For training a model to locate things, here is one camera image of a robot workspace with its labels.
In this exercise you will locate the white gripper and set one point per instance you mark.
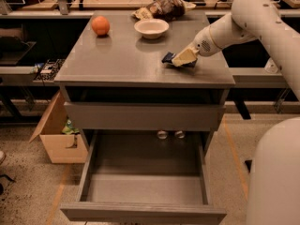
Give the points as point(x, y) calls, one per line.
point(202, 43)

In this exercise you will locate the blue rxbar wrapper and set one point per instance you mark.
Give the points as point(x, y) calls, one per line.
point(167, 59)

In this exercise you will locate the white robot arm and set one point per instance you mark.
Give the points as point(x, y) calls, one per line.
point(274, 183)

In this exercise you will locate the grey drawer cabinet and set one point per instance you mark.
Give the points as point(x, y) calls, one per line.
point(125, 68)

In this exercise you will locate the right round drawer knob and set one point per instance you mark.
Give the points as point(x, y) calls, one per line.
point(180, 134)

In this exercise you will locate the round drawer knob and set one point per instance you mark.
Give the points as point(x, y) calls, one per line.
point(180, 134)
point(162, 134)

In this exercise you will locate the left round drawer knob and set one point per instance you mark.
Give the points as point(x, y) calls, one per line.
point(162, 134)

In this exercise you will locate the closed grey top drawer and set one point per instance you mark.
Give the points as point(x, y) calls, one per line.
point(144, 117)

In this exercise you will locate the open grey middle drawer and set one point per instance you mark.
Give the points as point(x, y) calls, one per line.
point(135, 177)

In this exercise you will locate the white bowl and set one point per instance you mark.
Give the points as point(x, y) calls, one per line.
point(151, 28)

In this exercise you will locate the brown chip bag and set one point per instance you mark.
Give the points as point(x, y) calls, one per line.
point(166, 10)

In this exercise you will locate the clear plastic bottle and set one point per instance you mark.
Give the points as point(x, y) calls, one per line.
point(271, 67)

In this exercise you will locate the orange fruit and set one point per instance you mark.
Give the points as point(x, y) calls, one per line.
point(100, 26)

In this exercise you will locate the patterned black tray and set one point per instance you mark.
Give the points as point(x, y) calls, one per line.
point(47, 71)

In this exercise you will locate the green item in box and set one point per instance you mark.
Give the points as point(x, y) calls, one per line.
point(69, 129)

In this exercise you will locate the cardboard box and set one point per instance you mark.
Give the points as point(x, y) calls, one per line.
point(60, 147)

